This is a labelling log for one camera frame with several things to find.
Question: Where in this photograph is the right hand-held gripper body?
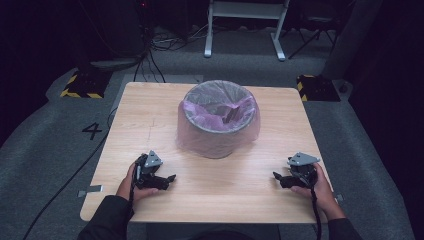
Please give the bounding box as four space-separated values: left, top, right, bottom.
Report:
287 152 321 188

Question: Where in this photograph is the pink translucent plastic bag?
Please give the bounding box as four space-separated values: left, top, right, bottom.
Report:
175 79 262 160

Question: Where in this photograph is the long black floor cable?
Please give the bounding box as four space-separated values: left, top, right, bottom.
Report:
22 106 118 240

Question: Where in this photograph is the black tripod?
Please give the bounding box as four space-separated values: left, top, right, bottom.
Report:
288 11 338 60

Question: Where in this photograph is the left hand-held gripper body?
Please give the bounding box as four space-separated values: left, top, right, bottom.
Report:
133 149 164 190

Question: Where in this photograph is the tangle of black cables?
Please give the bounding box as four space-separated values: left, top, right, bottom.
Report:
132 0 214 84

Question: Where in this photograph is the black yellow striped base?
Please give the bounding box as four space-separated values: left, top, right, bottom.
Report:
296 74 342 103
59 69 113 100

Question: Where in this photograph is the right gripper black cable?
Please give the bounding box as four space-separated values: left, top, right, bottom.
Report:
309 187 323 240

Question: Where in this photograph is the person's right hand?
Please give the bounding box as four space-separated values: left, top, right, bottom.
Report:
290 163 338 216

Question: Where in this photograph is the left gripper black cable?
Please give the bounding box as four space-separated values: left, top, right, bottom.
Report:
127 165 141 214

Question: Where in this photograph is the grey pillar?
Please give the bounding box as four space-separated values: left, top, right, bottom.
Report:
321 0 384 81

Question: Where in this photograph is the green round bin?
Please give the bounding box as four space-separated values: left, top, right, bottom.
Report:
182 79 258 160

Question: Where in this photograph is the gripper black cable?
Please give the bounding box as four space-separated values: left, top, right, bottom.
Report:
309 187 323 240
127 165 141 214

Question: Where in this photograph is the person's left hand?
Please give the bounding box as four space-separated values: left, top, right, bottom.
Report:
115 162 160 203

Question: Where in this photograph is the white metal stand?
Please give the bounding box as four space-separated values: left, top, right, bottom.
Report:
203 0 291 62

